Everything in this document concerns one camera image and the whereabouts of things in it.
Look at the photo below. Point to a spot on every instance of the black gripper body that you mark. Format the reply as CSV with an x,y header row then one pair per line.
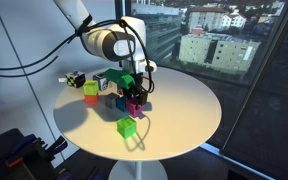
x,y
140,85

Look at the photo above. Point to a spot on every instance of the purple block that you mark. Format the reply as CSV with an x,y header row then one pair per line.
x,y
133,109

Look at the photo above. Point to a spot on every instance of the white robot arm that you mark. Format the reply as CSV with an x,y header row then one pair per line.
x,y
100,41

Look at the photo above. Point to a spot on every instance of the blue block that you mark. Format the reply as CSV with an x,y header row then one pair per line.
x,y
121,104

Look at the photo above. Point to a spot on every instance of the grey block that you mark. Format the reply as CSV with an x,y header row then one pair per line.
x,y
110,100

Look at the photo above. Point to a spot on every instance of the green block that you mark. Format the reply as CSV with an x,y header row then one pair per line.
x,y
126,127

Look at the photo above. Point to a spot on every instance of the orange block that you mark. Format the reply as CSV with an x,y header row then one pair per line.
x,y
91,99

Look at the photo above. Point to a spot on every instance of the lime yellow block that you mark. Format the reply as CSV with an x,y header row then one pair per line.
x,y
91,88

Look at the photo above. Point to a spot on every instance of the black white square-print cube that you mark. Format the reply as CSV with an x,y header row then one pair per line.
x,y
99,81

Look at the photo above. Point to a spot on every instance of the zebra checkered soft cube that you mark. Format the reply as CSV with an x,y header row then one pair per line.
x,y
75,79

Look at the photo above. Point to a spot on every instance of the glass office building outside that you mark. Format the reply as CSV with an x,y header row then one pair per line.
x,y
160,30

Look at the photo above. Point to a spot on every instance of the beige building outside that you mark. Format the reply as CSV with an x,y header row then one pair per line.
x,y
224,53

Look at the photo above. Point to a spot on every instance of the black clamp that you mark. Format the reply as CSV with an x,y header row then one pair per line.
x,y
56,145

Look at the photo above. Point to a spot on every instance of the white red-roofed building outside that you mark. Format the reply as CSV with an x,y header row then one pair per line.
x,y
205,18

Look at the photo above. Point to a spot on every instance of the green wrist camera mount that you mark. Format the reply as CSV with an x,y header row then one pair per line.
x,y
119,78

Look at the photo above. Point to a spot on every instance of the white table pedestal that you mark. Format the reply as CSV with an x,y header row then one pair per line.
x,y
137,170

